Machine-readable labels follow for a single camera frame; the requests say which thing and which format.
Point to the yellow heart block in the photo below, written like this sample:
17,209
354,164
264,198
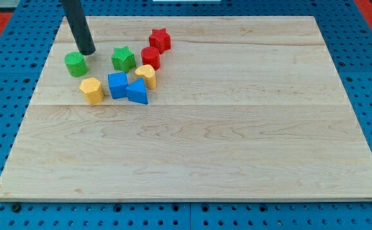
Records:
147,73

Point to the green cylinder block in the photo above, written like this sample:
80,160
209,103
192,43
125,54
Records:
75,64

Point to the red star block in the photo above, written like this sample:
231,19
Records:
160,39

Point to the blue triangle block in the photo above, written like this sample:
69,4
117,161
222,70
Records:
136,92

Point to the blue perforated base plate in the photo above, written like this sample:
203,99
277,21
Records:
25,45

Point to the green star block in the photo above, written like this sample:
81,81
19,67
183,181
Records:
123,59

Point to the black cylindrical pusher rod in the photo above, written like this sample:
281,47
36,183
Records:
75,16

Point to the blue cube block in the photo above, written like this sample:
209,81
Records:
117,83

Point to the light wooden board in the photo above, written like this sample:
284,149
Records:
246,109

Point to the yellow hexagon block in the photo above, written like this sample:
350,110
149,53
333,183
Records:
92,90

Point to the red cylinder block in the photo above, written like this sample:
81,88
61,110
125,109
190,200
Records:
151,56

